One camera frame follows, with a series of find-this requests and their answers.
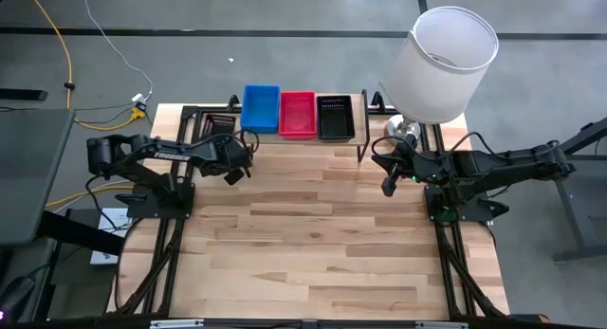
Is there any white floor cable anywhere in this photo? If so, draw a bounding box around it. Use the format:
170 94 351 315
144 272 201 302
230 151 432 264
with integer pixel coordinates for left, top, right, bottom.
78 0 156 102

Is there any blue plastic basket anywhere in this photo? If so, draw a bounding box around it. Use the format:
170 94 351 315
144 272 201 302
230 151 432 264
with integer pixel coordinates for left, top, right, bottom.
239 84 282 135

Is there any black metal rig frame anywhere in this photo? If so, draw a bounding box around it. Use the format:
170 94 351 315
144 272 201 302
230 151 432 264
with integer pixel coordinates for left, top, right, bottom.
106 89 512 329

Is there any grey desk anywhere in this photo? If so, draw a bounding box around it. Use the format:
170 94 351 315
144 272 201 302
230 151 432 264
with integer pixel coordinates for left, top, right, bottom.
0 108 76 247

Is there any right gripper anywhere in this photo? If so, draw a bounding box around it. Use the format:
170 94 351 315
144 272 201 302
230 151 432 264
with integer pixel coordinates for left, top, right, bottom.
371 138 421 198

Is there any white paper box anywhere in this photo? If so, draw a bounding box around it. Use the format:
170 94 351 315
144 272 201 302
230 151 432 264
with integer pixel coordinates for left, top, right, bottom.
88 206 133 266

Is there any black plastic basket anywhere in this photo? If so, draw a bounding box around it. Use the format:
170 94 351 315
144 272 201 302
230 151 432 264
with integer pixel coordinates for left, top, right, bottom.
202 113 237 137
315 94 357 143

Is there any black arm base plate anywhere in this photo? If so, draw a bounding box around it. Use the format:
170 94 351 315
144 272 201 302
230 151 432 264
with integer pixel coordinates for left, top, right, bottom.
126 181 196 220
424 184 510 225

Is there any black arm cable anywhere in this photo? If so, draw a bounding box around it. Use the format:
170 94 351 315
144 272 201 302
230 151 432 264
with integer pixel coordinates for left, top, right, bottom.
83 174 125 231

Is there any grey table stand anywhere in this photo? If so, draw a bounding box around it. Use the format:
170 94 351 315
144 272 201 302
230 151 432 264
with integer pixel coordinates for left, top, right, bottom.
551 115 607 265

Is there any yellow floor cable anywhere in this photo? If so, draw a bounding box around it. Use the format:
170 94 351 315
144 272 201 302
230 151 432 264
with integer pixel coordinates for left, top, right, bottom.
45 181 137 210
23 0 138 132

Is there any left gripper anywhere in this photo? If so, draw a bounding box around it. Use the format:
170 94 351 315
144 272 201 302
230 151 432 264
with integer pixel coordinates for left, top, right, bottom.
198 135 255 187

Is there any red plastic basket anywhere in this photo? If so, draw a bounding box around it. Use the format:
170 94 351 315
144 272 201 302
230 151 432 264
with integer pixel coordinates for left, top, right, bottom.
278 90 318 140

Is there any white shade silver table lamp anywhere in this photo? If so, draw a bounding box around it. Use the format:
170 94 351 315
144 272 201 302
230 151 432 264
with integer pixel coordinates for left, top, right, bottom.
378 5 500 143

